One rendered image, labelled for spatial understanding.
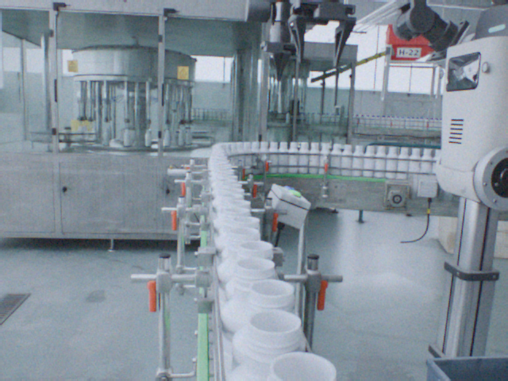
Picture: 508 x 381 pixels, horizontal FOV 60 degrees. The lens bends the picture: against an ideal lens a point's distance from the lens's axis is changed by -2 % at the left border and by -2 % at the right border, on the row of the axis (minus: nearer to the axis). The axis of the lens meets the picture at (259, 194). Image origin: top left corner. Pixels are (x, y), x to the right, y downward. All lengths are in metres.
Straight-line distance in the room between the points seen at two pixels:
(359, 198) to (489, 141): 1.44
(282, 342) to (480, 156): 0.91
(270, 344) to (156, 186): 3.91
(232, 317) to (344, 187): 2.11
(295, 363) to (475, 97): 0.96
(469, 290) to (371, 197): 1.32
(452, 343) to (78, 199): 3.57
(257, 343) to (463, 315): 1.02
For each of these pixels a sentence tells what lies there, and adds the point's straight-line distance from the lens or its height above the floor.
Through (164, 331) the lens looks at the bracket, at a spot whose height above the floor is 1.00.
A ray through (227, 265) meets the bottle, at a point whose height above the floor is 1.13.
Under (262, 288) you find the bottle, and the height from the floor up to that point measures 1.16.
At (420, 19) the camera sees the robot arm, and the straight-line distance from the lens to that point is 1.38.
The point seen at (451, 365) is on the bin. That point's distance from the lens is 0.78.
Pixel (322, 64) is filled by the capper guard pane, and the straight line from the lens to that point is 6.25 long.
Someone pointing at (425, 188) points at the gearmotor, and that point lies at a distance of 2.36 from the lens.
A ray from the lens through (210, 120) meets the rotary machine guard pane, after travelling 4.13.
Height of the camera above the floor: 1.30
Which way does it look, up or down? 10 degrees down
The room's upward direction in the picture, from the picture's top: 2 degrees clockwise
